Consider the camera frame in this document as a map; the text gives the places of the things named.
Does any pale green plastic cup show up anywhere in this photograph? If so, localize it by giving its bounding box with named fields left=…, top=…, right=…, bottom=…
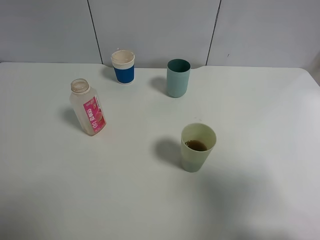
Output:
left=181, top=123, right=217, bottom=173

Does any clear bottle with pink label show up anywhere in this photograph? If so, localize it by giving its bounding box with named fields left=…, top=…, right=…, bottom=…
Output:
left=69, top=78, right=107, bottom=136

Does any teal plastic cup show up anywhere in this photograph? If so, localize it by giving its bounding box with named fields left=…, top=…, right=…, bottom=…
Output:
left=166, top=59, right=191, bottom=98

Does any blue and white paper cup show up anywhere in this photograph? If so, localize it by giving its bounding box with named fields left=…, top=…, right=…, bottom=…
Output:
left=111, top=49, right=135, bottom=85

